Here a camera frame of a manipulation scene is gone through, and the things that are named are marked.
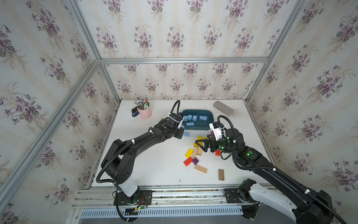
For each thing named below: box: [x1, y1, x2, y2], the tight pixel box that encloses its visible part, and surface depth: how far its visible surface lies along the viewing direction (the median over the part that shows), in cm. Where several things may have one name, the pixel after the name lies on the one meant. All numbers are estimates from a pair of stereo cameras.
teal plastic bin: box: [180, 109, 214, 131], surface depth 109 cm
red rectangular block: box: [183, 156, 193, 167], surface depth 88 cm
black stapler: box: [131, 106, 140, 117], surface depth 110 cm
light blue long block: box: [199, 115, 208, 121], surface depth 109 cm
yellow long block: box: [185, 148, 194, 159], surface depth 91 cm
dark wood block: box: [218, 168, 225, 181], surface depth 82 cm
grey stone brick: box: [213, 100, 234, 117], surface depth 114 cm
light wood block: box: [194, 164, 208, 174], surface depth 85 cm
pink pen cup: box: [137, 105, 152, 120], surface depth 107 cm
